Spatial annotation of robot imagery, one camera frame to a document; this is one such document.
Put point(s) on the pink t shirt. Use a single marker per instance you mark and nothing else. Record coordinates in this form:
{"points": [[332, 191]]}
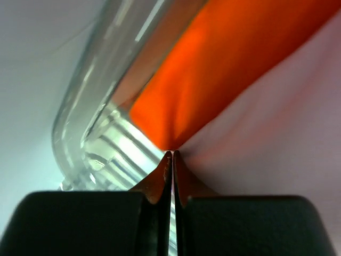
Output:
{"points": [[282, 134]]}

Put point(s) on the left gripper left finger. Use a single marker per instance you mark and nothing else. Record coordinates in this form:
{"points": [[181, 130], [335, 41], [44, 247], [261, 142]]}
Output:
{"points": [[133, 222]]}

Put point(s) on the grey plastic bin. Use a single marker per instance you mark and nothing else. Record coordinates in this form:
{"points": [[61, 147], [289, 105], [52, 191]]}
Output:
{"points": [[95, 143]]}

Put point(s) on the orange rolled t shirt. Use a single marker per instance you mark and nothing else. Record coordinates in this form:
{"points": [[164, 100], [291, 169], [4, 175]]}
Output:
{"points": [[228, 46]]}

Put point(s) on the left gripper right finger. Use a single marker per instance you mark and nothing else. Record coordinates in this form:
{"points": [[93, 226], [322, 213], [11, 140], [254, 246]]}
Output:
{"points": [[211, 224]]}

